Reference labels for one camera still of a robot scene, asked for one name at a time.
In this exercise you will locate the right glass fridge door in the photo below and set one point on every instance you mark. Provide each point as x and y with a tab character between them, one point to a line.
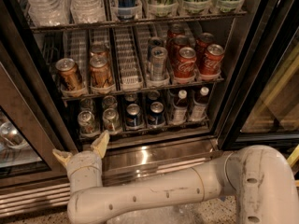
263	108

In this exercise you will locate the red coca-cola can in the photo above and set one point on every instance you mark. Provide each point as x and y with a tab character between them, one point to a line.
177	43
212	59
174	30
184	65
202	42

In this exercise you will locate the silver can front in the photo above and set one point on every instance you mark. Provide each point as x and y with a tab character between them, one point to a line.
158	63

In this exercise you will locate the gold can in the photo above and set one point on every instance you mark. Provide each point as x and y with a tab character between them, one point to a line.
101	74
70	74
99	49

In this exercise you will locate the gold can far left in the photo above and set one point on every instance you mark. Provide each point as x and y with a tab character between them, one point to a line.
70	74

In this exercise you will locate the steel fridge base grille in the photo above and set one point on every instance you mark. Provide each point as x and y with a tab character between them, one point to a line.
120	166

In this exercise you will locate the white cap bottle left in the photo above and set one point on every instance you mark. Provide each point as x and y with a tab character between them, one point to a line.
179	108

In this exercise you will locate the clear water bottle right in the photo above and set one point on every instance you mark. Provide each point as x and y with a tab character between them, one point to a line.
88	11

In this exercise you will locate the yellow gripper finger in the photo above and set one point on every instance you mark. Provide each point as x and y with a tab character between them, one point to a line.
99	145
62	157

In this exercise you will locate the red blue can top shelf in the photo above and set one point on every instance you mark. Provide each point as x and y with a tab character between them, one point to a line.
125	9

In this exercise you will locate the blue pepsi can rear left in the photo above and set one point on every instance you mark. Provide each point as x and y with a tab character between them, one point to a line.
131	98

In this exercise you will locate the clear water bottle left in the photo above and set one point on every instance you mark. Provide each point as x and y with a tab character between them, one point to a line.
49	12

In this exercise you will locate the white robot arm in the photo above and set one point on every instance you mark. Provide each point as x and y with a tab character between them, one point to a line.
258	176

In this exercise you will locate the red coca-cola can front left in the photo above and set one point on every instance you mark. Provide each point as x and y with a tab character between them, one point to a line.
184	65

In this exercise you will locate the yellow black cart frame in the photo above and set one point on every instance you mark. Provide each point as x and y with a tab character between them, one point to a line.
293	161

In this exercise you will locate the blue pepsi can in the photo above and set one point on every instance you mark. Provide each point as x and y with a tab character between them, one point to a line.
156	114
133	115
131	98
153	96

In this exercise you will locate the red coca-cola can front right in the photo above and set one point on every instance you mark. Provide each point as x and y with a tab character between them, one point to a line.
212	59

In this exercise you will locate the red coca-cola can rear left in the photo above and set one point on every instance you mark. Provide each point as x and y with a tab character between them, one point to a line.
174	30

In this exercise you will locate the glass fridge door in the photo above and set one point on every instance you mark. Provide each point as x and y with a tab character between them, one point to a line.
263	108
27	104

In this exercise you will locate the white cap bottle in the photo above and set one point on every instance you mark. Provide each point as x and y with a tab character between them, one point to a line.
179	108
199	104

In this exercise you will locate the can behind left door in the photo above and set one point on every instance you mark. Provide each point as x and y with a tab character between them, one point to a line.
12	136

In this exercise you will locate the silver can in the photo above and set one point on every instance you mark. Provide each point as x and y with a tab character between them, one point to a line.
158	63
153	42

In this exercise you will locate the left glass fridge door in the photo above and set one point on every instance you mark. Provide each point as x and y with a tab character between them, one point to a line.
27	104

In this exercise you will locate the silver can rear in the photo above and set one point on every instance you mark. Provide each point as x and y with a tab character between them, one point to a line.
153	42

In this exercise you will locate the blue pepsi can rear right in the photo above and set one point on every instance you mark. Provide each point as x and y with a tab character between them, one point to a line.
153	96

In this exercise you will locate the blue pepsi can front right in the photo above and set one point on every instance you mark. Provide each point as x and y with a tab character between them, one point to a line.
156	114

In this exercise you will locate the red coca-cola can middle left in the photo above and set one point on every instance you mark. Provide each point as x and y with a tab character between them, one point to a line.
177	43

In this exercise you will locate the clear water bottle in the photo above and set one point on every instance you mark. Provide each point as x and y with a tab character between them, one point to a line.
49	12
88	11

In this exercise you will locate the white cap bottle right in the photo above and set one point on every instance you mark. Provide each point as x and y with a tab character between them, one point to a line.
199	104

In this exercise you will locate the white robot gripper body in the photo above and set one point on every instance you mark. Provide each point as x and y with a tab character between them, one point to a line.
83	160

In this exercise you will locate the red coca-cola can rear right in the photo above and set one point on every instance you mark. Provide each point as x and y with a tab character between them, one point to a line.
202	42

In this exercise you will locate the blue pepsi can front left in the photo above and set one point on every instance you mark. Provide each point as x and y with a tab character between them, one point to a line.
133	115

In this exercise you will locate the empty white can track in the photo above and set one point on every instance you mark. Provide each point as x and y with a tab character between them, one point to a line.
130	74

